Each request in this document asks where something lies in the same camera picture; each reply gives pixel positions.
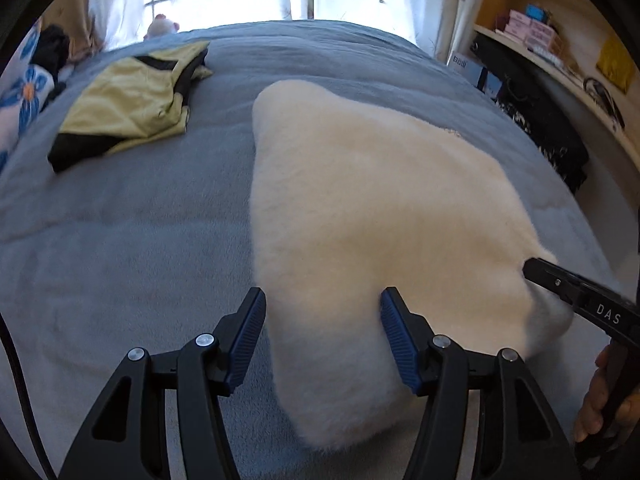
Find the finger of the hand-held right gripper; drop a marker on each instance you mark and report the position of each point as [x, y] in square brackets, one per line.
[547, 277]

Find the black hanging garment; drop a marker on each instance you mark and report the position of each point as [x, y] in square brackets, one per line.
[545, 120]

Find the blue floral pillow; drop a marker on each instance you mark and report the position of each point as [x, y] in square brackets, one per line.
[25, 105]
[31, 45]

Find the stack of pink boxes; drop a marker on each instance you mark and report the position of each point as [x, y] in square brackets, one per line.
[540, 35]

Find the blue-grey bed blanket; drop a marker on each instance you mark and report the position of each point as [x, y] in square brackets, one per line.
[125, 240]

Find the beige curtain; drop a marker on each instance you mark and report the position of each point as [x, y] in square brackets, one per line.
[70, 20]

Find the black fuzzy cloth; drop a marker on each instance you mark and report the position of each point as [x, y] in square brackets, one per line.
[50, 47]

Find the yellow and black garment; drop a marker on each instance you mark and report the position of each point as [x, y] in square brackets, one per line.
[125, 100]

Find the white and pink plush toy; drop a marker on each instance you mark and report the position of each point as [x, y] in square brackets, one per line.
[161, 26]

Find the white leaf-print curtain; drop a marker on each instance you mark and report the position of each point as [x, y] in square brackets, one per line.
[115, 0]
[440, 0]

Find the blue and white box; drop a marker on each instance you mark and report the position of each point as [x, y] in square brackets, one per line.
[472, 72]

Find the cream fuzzy sweater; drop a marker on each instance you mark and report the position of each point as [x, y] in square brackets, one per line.
[375, 200]

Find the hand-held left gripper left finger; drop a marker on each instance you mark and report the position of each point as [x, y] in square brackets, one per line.
[245, 345]

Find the yellow cloth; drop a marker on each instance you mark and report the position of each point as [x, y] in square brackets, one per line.
[616, 62]

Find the person's right hand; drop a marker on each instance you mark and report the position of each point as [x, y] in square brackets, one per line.
[595, 400]

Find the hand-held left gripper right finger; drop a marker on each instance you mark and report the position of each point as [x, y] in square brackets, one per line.
[400, 345]

